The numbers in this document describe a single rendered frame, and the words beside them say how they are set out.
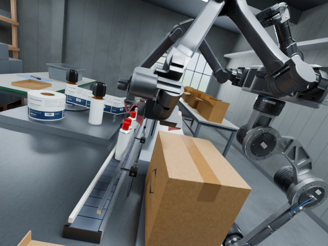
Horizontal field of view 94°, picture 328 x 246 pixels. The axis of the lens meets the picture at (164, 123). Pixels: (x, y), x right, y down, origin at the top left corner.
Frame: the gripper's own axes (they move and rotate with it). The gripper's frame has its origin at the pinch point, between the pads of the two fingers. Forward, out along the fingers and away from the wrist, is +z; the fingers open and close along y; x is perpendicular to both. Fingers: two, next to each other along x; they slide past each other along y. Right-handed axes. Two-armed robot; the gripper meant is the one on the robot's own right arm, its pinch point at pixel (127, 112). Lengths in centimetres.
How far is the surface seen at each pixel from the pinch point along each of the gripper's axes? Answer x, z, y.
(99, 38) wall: -188, -83, -423
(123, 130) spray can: 5.6, -2.0, 39.3
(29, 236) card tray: -7, 18, 78
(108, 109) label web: -19.1, 7.3, -19.2
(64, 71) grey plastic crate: -130, 5, -150
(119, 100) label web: -11.1, -1.9, -19.9
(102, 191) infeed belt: 5, 15, 61
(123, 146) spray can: 7.2, 5.9, 39.6
